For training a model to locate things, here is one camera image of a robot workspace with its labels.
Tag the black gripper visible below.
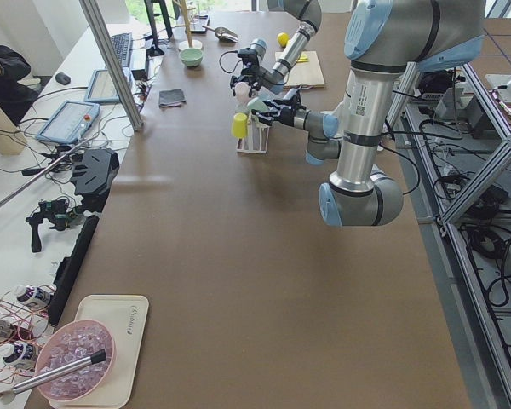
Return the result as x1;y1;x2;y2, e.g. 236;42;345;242
230;48;261;98
251;88;303;126

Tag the pink cup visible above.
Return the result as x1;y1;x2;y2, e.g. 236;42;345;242
233;82;251;105

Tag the green cup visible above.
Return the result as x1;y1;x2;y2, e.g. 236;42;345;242
247;97;269;115

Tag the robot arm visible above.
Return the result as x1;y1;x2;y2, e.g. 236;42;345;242
230;1;322;96
258;1;485;226

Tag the yellow cup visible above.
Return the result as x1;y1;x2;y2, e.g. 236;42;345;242
231;112;248;139

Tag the bamboo cutting board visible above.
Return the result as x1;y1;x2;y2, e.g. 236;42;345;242
282;51;325;89

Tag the metal scoop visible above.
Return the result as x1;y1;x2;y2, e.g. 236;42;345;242
204;25;238;43

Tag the green bowl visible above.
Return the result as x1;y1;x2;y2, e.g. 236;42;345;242
179;48;204;68

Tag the yellow lemon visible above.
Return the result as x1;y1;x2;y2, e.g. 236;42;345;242
277;32;290;48

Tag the grey folded cloth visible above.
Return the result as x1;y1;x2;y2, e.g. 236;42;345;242
158;89;186;107

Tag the wooden stand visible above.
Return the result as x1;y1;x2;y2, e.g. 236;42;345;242
173;0;203;50

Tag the black keyboard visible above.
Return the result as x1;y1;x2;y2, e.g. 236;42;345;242
110;32;133;67

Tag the blue teach pendant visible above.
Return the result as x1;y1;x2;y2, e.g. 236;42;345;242
35;101;100;144
83;69;120;105

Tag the computer mouse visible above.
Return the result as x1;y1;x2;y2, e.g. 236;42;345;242
55;72;71;85

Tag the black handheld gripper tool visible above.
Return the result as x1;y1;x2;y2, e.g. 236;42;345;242
26;198;84;253

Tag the person in black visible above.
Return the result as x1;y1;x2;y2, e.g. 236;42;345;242
0;45;37;124

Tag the beige tray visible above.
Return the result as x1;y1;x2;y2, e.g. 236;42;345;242
49;295;149;408

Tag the black bar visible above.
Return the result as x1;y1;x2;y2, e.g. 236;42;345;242
48;216;100;327

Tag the white bottle purple label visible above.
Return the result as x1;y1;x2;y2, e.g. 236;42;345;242
14;285;52;311

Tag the metal rod black tip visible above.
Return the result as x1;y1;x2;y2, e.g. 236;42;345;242
10;349;107;395

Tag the pink bowl of ice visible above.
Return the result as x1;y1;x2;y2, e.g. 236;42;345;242
35;320;115;402

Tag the white wire cup rack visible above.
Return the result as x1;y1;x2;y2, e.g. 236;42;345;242
236;113;269;154

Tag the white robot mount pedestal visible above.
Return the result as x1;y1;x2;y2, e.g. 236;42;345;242
333;63;420;136

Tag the aluminium frame post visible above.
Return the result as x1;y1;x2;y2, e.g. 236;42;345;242
79;0;143;132

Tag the black plastic bracket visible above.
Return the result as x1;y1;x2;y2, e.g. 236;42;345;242
70;148;119;213

